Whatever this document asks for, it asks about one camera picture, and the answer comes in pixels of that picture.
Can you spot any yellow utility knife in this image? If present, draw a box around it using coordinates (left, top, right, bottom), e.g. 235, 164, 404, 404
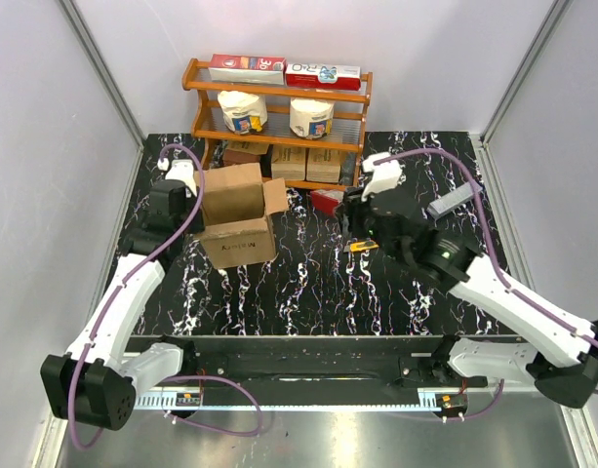
343, 240, 379, 253

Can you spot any red packaged item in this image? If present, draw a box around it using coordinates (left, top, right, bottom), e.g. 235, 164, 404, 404
310, 189, 344, 216

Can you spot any brown cardboard express box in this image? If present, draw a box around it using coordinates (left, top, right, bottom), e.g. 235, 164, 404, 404
194, 163, 289, 270

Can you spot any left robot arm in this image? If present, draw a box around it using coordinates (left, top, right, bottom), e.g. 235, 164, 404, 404
40, 176, 204, 431

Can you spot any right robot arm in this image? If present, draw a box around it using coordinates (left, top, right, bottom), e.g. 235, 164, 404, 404
336, 187, 598, 409

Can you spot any grey toothpaste box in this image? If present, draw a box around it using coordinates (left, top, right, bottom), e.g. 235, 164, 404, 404
426, 180, 483, 219

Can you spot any red white toothpaste box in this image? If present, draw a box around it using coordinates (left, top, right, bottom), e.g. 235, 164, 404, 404
285, 62, 362, 91

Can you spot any red silver toothpaste box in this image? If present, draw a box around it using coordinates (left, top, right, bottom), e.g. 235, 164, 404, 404
208, 54, 287, 85

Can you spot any right beige sponge pack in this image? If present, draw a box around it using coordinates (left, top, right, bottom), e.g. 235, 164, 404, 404
306, 148, 341, 184

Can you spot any beige sponge pack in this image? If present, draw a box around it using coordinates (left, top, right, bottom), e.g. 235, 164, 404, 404
270, 145, 307, 180
306, 148, 341, 184

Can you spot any middle beige sponge pack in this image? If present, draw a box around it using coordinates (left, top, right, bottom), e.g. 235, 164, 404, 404
270, 145, 307, 180

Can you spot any orange wooden shelf rack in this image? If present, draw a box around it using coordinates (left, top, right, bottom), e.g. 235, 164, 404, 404
181, 58, 373, 190

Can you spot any right toilet paper roll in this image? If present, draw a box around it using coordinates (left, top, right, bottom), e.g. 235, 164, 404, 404
290, 97, 335, 139

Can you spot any toilet paper roll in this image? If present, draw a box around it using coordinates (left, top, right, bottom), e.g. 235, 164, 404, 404
290, 97, 335, 139
218, 91, 268, 135

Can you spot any brown scouring pad pack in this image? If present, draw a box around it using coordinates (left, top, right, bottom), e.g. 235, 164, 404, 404
222, 140, 269, 167

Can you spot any left toilet paper roll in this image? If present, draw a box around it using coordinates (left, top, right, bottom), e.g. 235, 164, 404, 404
218, 91, 268, 135

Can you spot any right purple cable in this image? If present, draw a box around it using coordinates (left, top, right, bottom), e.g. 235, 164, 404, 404
376, 148, 598, 423

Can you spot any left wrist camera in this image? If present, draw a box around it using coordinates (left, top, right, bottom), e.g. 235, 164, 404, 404
157, 157, 197, 192

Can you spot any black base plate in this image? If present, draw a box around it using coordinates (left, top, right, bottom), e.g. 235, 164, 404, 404
140, 333, 489, 409

